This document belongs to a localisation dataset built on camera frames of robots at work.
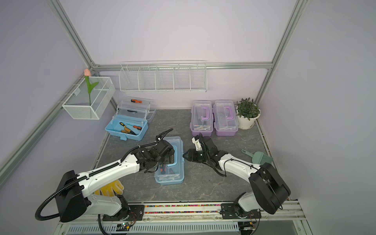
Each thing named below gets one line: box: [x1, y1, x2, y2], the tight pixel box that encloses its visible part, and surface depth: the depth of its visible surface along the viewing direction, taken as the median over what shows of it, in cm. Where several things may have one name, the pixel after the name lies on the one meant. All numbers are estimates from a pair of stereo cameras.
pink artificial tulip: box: [84, 68, 99, 106], surface depth 87 cm
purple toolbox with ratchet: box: [189, 100, 214, 137], surface depth 102 cm
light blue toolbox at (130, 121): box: [104, 95, 157, 141], surface depth 110 cm
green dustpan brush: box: [241, 149, 274, 165], surface depth 96 cm
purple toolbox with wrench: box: [212, 99, 239, 137], surface depth 103 cm
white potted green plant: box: [235, 97, 261, 130], surface depth 99 cm
